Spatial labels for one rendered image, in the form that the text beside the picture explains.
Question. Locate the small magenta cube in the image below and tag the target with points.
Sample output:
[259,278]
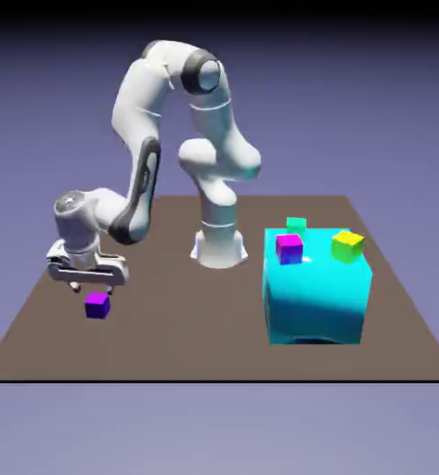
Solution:
[289,249]

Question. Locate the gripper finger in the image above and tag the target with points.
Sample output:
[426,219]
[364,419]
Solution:
[110,290]
[75,286]

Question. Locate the small yellow cube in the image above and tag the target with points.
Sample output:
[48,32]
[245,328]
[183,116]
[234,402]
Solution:
[347,246]

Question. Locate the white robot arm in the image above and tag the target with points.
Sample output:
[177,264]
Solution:
[141,111]

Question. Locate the small green cube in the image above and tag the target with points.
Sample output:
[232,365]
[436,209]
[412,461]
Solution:
[296,223]

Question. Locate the large cyan box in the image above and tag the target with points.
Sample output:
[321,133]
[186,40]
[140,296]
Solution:
[315,297]

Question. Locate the small purple cube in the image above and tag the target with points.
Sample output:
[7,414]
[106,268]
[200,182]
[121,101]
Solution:
[97,306]

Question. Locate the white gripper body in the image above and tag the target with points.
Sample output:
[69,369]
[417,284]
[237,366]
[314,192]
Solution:
[104,276]

